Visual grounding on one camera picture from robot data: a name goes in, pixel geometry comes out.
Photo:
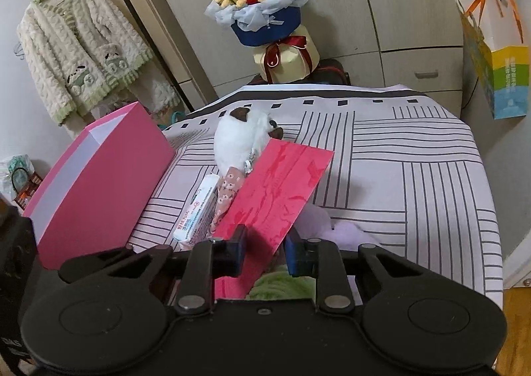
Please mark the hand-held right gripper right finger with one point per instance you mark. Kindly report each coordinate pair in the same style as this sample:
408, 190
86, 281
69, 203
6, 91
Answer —
295, 253

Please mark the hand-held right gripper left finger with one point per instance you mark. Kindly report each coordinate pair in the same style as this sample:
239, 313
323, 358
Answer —
238, 249

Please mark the green soft cloth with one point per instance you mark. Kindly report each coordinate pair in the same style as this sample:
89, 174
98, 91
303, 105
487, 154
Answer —
273, 286

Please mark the white tissue packet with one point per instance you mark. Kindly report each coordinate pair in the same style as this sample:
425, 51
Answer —
199, 210

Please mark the pink floral cloth pouch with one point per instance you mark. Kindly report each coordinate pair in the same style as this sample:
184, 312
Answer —
226, 193

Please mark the red envelope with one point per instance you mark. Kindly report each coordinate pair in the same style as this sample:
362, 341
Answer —
273, 193

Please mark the white plush toy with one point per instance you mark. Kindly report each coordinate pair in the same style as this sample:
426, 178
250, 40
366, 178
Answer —
236, 139

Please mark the pink cardboard box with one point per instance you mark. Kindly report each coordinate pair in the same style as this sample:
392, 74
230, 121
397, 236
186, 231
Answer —
103, 176

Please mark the pale purple soft item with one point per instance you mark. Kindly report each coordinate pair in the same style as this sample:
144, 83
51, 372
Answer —
352, 232

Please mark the orange patterned bag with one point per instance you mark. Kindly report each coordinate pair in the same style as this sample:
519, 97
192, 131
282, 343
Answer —
30, 189

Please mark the green white plastic package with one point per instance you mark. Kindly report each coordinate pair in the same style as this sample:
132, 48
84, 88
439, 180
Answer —
12, 172

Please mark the teal gift bag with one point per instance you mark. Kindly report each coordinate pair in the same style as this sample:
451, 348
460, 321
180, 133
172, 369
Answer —
172, 120

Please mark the cream knit garment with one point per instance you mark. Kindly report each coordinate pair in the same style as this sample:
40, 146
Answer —
157, 89

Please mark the black suitcase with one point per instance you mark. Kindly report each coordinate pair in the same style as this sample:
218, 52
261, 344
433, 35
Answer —
332, 73

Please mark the cream gift box red ribbon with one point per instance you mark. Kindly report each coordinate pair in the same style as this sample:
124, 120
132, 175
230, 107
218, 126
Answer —
290, 60

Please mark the blue wrapped flower bouquet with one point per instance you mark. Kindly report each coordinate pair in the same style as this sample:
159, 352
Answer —
265, 23

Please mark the cream green knit cardigan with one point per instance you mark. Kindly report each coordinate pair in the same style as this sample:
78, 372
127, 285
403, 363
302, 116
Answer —
83, 39

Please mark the black clothes rack pole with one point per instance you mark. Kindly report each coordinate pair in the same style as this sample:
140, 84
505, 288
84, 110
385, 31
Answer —
137, 6

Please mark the colourful paper gift bag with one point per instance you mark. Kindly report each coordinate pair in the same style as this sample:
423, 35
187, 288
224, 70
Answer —
502, 68

